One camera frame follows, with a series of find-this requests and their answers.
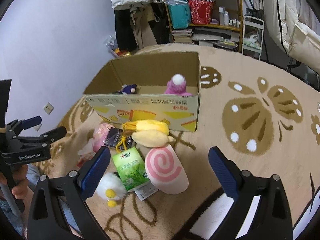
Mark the pink packaged plush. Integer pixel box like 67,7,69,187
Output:
78,122,114,163

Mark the purple plush doll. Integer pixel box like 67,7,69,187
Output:
115,84,137,94

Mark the pink swirl roll plush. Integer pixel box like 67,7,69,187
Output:
144,145,189,194

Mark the pink plush bear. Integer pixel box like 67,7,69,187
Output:
164,74,192,96

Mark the person's left hand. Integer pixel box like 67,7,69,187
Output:
11,165,29,200

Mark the black face packet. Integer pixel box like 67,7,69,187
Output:
104,128,136,152

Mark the white fluffy chick plush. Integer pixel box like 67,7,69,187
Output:
95,172,127,207

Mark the green tea packet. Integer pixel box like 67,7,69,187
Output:
112,147,158,201

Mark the yellow banana plush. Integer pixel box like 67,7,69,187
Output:
121,120,175,148

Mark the beige patterned rug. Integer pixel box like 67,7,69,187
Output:
38,44,319,239

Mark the plastic bag of toys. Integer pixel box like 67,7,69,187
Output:
104,35,131,57

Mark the cardboard box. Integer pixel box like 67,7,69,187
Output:
84,51,200,132

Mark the teal bag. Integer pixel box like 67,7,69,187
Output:
165,0,191,29

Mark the stack of books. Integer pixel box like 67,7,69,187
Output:
171,27,240,51

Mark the white metal cart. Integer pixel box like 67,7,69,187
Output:
241,15,265,60

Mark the red patterned bag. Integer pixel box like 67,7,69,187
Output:
189,0,214,25

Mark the cream duvet on chair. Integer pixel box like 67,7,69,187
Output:
276,0,319,73

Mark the wooden shelf unit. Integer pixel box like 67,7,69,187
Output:
164,0,243,51

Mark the wall socket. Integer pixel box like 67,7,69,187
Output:
43,102,54,115

